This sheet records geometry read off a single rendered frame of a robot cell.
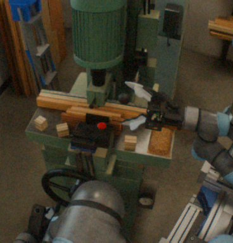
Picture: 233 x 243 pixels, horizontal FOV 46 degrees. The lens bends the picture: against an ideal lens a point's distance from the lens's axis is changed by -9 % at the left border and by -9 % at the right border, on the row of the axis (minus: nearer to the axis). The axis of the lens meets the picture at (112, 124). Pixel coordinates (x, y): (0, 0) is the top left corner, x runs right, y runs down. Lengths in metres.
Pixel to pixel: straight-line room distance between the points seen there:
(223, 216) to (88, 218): 0.80
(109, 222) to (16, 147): 1.92
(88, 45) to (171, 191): 1.41
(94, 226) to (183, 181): 1.68
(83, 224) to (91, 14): 0.61
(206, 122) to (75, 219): 0.53
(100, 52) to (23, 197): 1.40
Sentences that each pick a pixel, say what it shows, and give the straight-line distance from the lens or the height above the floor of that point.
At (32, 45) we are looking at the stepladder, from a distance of 1.96.
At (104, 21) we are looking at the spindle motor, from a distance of 0.91.
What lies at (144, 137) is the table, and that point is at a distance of 1.18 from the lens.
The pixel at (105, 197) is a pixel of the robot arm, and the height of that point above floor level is 1.28.
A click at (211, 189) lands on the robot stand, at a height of 0.68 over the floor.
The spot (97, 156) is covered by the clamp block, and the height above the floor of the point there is 0.96.
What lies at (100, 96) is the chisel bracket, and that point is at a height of 1.05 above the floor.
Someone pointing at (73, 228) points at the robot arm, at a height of 1.28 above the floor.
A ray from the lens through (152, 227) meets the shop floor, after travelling 1.96.
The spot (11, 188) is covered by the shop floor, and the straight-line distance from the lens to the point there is 2.18.
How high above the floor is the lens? 1.77
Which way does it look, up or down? 46 degrees down
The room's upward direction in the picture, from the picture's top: 1 degrees clockwise
